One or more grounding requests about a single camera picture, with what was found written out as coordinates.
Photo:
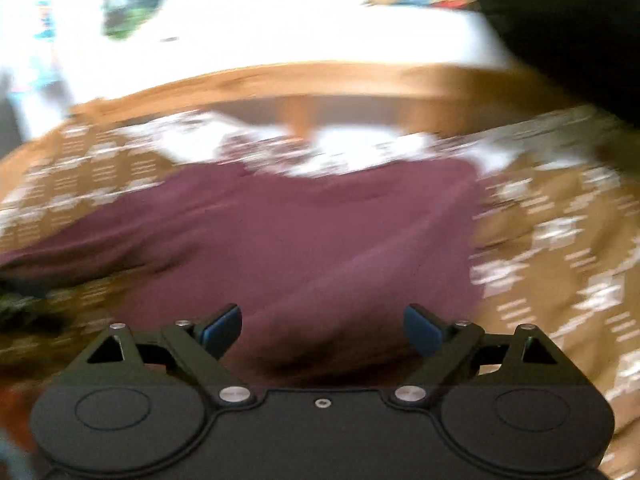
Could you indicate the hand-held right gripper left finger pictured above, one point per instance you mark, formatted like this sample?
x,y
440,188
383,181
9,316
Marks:
x,y
223,331

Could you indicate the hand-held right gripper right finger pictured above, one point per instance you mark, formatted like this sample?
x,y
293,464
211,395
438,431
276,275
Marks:
x,y
423,333

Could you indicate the maroon sweatshirt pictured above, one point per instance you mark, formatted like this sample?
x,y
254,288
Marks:
x,y
300,250

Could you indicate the brown printed blanket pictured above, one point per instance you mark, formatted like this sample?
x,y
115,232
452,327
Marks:
x,y
550,240

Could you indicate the white floral bed sheet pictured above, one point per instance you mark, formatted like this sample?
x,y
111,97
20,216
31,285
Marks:
x,y
360,152

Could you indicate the dark green cloth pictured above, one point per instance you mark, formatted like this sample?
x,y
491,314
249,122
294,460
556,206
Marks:
x,y
25,307

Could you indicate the blue and white object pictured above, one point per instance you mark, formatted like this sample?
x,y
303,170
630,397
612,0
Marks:
x,y
46,45

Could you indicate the wooden bed frame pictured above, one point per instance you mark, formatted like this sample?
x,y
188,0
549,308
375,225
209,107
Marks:
x,y
310,77

